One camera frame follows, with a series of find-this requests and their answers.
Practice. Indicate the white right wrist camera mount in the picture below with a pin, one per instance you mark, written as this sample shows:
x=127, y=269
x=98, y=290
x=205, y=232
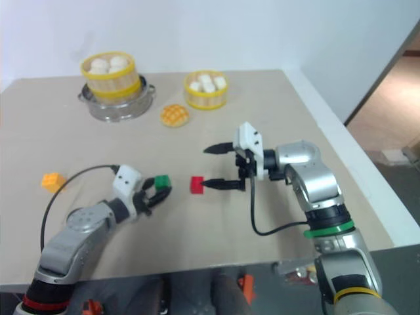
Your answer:
x=251, y=142

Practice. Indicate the steel steamer pot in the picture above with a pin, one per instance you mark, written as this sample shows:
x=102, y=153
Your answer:
x=115, y=110

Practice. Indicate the grey metal bracket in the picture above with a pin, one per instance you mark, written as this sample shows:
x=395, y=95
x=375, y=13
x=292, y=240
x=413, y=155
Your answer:
x=295, y=268

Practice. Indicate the golden pineapple bun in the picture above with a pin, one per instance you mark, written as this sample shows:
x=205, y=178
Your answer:
x=175, y=115

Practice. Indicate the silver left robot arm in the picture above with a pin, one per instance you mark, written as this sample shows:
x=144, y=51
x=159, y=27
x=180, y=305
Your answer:
x=78, y=224

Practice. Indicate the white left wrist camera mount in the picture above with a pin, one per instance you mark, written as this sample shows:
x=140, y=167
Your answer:
x=126, y=180

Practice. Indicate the red toy cube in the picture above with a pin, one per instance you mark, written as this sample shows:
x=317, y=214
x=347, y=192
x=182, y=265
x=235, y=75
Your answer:
x=197, y=185

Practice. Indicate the large yellow-rimmed bamboo steamer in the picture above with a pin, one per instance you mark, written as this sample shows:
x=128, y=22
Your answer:
x=110, y=82

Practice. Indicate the green toy cube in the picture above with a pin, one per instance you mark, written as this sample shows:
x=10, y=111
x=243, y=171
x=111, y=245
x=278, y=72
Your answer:
x=163, y=182

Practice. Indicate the orange clamp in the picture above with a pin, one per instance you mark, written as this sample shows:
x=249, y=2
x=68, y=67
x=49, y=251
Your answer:
x=93, y=307
x=247, y=288

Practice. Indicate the small yellow-rimmed bamboo steamer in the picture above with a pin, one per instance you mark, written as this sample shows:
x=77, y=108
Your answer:
x=206, y=95

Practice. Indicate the white steamed bun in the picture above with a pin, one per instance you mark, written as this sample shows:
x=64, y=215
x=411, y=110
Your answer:
x=118, y=61
x=204, y=78
x=115, y=70
x=196, y=86
x=208, y=87
x=219, y=82
x=98, y=65

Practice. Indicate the orange toy cube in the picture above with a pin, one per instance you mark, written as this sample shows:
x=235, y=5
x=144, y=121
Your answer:
x=52, y=181

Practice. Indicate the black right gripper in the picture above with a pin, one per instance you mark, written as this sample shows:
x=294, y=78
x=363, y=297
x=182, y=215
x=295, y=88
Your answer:
x=244, y=165

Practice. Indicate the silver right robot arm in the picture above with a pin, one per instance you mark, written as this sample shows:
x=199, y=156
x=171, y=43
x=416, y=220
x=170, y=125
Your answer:
x=315, y=178

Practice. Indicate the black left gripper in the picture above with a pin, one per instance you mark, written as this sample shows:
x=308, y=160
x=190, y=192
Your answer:
x=141, y=201

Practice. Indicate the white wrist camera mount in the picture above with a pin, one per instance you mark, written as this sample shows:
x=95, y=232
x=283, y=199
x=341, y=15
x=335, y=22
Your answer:
x=251, y=142
x=126, y=180

